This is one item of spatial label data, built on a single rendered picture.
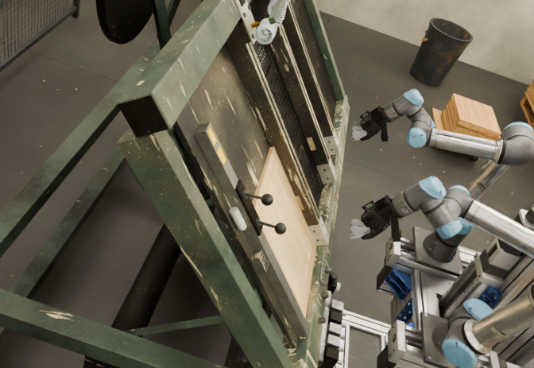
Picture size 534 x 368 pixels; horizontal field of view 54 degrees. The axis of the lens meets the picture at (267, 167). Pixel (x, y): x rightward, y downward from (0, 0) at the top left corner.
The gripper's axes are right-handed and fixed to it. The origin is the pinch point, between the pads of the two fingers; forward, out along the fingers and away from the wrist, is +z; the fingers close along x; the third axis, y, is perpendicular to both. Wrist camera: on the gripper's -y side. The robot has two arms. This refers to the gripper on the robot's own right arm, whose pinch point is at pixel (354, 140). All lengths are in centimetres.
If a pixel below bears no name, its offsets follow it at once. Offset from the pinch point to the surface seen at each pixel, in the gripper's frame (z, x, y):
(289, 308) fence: 29, 79, 8
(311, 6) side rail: 10, -113, 19
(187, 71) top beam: -17, 69, 96
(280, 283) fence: 22, 77, 20
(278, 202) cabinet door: 20, 44, 26
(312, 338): 34, 81, -11
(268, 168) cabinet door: 14, 39, 38
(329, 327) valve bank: 40, 67, -28
